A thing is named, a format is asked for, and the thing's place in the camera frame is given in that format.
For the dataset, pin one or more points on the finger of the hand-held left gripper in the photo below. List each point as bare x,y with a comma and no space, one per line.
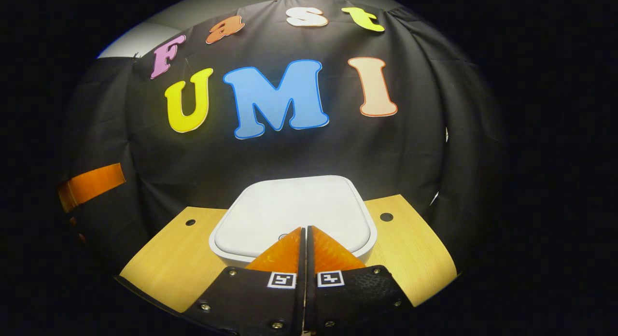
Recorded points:
91,186

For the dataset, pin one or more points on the white desktop garbage bin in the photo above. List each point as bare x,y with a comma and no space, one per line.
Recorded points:
289,210

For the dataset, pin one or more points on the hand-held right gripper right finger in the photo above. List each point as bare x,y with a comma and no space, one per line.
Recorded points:
352,297

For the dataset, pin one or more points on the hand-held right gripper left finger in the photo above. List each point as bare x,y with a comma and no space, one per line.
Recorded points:
251,302

